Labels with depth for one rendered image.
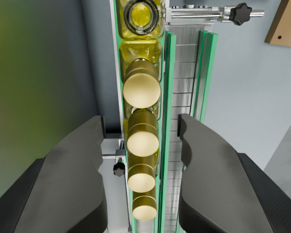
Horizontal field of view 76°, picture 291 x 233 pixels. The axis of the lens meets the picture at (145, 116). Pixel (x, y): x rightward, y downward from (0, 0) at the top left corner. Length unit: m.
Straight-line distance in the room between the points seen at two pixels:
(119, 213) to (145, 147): 0.62
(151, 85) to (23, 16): 0.15
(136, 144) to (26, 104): 0.12
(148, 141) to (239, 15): 0.23
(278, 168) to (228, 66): 1.78
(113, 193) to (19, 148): 0.52
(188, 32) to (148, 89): 0.30
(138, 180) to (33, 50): 0.19
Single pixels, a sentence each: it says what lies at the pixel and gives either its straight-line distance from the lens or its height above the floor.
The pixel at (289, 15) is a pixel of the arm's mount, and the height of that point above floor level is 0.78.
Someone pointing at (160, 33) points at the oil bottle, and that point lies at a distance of 0.23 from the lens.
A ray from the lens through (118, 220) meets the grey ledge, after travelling 0.84.
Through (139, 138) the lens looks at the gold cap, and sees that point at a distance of 0.19.
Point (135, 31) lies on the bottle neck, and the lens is 0.17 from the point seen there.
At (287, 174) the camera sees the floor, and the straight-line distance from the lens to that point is 2.44.
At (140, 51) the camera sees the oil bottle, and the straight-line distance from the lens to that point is 0.23.
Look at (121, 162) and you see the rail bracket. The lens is 0.45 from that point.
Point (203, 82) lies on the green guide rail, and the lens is 0.41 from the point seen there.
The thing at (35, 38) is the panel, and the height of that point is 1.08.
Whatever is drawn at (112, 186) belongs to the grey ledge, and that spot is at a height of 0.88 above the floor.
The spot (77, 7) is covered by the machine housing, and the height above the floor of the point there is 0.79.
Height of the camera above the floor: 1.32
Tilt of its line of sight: 61 degrees down
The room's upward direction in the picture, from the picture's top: 177 degrees clockwise
